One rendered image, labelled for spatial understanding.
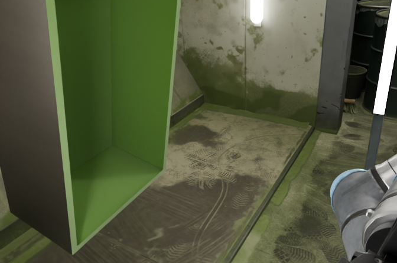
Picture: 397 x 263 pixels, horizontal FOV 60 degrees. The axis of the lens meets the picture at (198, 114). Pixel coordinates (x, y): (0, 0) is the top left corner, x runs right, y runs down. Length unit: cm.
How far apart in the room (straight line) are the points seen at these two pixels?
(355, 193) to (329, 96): 236
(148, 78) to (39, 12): 74
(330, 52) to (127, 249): 200
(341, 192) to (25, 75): 85
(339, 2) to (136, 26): 169
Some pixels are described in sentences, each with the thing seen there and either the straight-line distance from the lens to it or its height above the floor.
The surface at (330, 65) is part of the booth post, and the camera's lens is 289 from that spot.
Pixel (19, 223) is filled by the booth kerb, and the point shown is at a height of 14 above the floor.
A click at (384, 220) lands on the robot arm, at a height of 117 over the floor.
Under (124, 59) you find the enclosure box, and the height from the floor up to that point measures 102.
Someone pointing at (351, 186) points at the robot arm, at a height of 105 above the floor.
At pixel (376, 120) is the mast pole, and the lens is 209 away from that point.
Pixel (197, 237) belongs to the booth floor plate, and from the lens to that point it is 198.
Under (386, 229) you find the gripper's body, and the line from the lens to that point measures 40.
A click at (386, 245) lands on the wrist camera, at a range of 35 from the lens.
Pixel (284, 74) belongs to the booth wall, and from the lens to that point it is 301.
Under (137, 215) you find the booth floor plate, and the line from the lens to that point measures 217.
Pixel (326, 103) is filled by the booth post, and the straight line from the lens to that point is 300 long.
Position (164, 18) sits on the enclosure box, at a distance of 143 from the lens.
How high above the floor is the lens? 143
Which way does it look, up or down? 25 degrees down
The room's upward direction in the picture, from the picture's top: 4 degrees counter-clockwise
